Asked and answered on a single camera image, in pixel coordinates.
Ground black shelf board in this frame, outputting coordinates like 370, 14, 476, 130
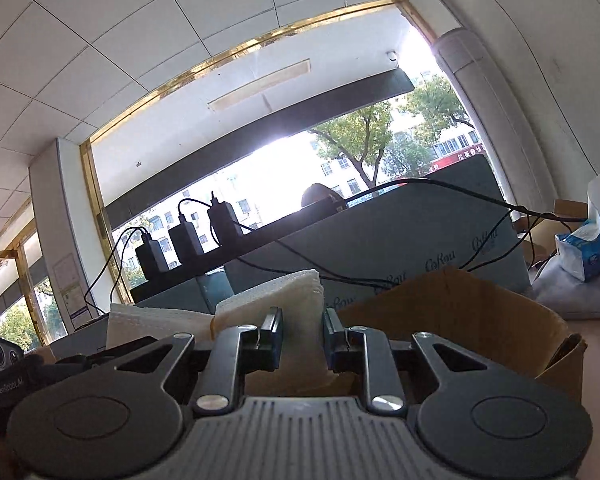
131, 194, 347, 304

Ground blue tissue pack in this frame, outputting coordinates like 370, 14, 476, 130
555, 174, 600, 282

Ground black power adapter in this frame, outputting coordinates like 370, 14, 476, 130
208, 200, 242, 246
169, 220, 204, 264
135, 240, 169, 281

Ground open brown storage carton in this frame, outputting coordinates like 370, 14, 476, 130
239, 264, 589, 403

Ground black power cable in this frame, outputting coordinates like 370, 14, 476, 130
274, 178, 586, 291

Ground white fabric shopping bag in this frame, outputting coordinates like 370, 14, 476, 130
106, 270, 336, 396

